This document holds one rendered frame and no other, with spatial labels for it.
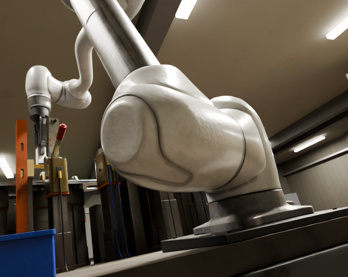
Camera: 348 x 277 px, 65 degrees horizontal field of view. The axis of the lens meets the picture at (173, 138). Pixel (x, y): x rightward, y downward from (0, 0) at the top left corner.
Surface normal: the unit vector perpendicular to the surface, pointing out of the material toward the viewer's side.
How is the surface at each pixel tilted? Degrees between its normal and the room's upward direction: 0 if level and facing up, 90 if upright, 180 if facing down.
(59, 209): 90
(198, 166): 139
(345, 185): 90
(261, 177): 100
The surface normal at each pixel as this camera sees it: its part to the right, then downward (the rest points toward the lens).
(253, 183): 0.04, -0.29
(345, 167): -0.92, 0.05
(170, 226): 0.62, -0.39
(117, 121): -0.58, -0.04
